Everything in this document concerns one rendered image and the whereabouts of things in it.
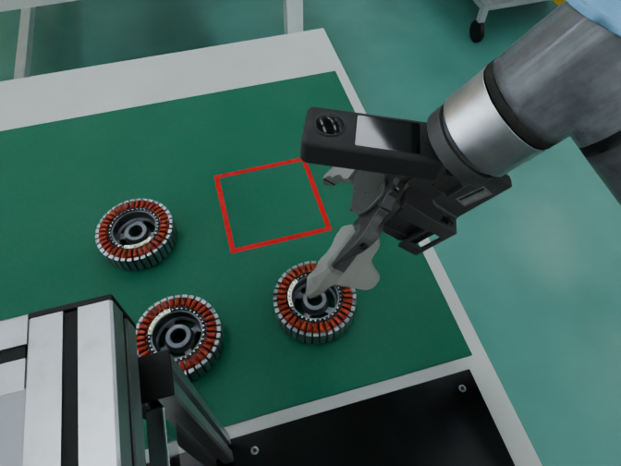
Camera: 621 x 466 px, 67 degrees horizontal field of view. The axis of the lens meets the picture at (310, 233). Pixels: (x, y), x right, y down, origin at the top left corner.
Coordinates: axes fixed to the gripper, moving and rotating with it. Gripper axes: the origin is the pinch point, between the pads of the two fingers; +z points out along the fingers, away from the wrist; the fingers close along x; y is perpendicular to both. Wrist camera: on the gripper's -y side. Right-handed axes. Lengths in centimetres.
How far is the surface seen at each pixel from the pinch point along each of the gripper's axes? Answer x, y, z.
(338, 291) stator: 1.3, 11.4, 10.5
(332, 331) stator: -4.5, 11.2, 10.7
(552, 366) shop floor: 27, 108, 40
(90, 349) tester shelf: -21.3, -17.3, -9.9
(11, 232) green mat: 6, -30, 41
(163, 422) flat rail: -22.9, -11.1, -5.2
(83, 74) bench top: 44, -34, 43
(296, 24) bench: 104, 7, 43
